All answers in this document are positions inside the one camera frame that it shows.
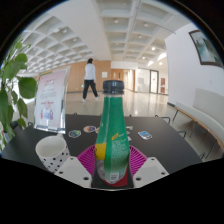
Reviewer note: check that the green leafy potted plant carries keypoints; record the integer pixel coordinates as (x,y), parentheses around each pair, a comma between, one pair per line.
(13,83)

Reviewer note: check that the ceiling lights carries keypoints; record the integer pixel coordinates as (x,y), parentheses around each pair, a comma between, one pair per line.
(153,48)

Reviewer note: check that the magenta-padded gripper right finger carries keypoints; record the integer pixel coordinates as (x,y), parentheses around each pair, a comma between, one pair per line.
(138,161)

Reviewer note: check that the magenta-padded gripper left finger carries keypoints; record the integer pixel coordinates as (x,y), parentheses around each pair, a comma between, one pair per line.
(85,160)

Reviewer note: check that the blue hexagonal sticker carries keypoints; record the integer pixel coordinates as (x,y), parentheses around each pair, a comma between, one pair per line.
(74,133)

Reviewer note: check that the white polka-dot cup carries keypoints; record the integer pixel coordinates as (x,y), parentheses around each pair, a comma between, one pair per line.
(53,153)

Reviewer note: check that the blue rectangular card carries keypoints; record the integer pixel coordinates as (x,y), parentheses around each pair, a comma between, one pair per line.
(145,135)

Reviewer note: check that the long white bench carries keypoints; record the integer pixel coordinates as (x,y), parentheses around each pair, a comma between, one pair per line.
(206,116)

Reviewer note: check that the black metal chairs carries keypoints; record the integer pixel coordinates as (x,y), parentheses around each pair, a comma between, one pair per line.
(182,132)

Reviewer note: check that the green plastic drink bottle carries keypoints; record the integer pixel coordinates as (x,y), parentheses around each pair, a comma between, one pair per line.
(113,133)

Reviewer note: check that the round multicolour sticker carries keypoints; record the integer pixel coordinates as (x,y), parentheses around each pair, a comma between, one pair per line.
(89,129)

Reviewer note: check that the clear acrylic sign stand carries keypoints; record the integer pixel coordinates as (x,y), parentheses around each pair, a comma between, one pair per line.
(50,100)

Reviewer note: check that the person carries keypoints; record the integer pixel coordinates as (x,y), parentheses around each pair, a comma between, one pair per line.
(89,78)

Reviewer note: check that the framed landscape picture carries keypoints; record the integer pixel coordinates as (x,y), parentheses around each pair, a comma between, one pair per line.
(208,48)

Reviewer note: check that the round green yellow sticker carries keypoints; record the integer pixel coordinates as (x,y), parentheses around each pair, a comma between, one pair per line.
(97,130)

